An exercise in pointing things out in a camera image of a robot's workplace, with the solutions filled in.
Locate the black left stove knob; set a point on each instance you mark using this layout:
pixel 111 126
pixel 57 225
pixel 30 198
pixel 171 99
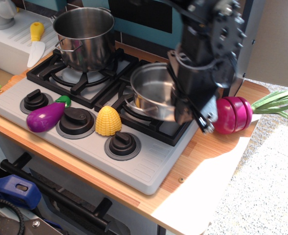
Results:
pixel 35 100

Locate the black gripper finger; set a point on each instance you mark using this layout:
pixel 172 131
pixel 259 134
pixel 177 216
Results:
pixel 182 112

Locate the small shallow steel pot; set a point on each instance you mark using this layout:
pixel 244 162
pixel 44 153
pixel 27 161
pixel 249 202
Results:
pixel 152 87

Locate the magenta toy radish green leaves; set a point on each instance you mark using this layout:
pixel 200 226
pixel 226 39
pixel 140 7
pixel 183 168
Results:
pixel 235 113

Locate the black right stove knob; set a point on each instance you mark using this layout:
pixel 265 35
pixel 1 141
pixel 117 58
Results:
pixel 122 146

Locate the white toy sink unit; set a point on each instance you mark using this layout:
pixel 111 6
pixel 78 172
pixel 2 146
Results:
pixel 15 42

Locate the black right burner grate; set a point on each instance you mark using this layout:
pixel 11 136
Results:
pixel 119 94

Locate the grey toy faucet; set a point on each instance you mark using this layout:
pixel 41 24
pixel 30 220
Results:
pixel 8 11

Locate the blue plastic clamp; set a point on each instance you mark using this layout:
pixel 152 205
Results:
pixel 20 192

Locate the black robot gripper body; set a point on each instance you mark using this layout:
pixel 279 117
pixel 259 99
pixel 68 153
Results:
pixel 200 84

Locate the yellow handled toy knife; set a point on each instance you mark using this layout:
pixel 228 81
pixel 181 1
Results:
pixel 37 46

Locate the black left burner grate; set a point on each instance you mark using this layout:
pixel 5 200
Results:
pixel 85 88

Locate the black middle stove knob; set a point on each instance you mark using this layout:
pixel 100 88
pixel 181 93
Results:
pixel 76 123

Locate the black stove knob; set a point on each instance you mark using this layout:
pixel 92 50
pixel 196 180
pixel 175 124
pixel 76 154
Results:
pixel 122 146
pixel 76 123
pixel 35 100

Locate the tall steel stock pot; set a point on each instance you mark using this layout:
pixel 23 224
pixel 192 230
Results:
pixel 86 38

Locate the cardboard panel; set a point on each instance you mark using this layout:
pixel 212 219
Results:
pixel 264 56

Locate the black oven door handle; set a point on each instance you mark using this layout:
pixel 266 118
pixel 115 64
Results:
pixel 96 217

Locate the yellow toy corn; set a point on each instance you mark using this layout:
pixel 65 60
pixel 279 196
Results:
pixel 108 121

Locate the black burner grate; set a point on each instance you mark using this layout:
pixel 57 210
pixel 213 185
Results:
pixel 119 94
pixel 85 88

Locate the grey toy stove top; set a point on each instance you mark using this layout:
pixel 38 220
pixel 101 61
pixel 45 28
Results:
pixel 145 172

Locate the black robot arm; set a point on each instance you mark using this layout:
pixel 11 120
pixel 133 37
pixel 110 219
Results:
pixel 205 60

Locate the purple toy eggplant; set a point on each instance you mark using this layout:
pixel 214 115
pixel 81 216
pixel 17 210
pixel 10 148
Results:
pixel 45 118

